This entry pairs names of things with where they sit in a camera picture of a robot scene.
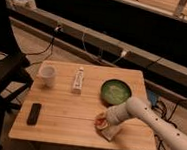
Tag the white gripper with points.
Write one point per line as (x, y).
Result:
(110, 132)

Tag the wooden table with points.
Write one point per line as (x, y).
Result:
(68, 118)

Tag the white spray bottle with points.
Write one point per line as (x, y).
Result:
(32, 4)

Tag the blue object on floor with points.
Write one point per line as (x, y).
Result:
(152, 97)

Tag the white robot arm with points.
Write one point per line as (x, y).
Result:
(136, 108)

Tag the black chair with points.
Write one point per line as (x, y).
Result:
(12, 68)

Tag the green bowl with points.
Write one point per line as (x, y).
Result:
(115, 91)

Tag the red orange pepper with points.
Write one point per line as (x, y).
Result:
(100, 121)

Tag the white plastic cup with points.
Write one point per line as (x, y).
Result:
(48, 75)

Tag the white tube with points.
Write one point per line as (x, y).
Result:
(77, 83)

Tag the black rectangular remote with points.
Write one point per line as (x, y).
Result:
(34, 112)

